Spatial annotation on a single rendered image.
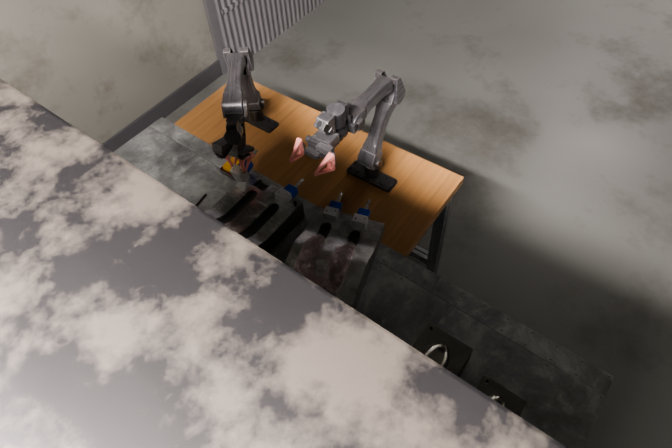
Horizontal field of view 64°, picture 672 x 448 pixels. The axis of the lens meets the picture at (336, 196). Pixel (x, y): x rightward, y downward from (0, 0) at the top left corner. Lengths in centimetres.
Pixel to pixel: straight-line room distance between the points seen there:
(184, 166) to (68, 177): 173
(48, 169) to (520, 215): 277
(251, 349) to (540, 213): 284
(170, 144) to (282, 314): 201
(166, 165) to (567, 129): 248
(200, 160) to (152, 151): 22
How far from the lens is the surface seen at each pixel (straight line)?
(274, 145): 227
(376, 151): 197
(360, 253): 179
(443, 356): 166
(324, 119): 159
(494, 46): 429
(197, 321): 42
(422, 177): 212
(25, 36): 313
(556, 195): 328
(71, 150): 58
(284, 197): 191
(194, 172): 223
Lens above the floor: 236
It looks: 50 degrees down
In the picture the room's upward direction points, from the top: 4 degrees counter-clockwise
